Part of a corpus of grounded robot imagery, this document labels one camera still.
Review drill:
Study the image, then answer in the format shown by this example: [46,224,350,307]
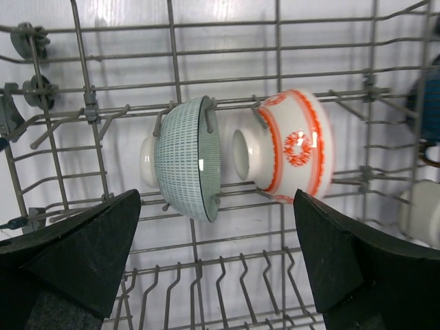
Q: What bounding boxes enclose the grey brown tumbler cup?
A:
[399,179,439,249]

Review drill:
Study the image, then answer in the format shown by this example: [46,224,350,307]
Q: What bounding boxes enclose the orange patterned small bowl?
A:
[232,89,336,204]

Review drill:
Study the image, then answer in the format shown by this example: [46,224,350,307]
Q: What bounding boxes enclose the grey wire dish rack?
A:
[1,1,439,329]

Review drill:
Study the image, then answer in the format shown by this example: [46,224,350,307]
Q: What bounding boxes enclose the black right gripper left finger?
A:
[1,189,141,329]

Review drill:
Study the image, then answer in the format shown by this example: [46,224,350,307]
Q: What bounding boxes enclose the pale green bowl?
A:
[140,96,221,222]

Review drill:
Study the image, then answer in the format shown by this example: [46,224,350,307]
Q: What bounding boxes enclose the dark blue mug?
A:
[419,55,439,168]

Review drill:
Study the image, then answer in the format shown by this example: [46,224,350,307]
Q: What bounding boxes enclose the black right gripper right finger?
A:
[293,190,439,329]

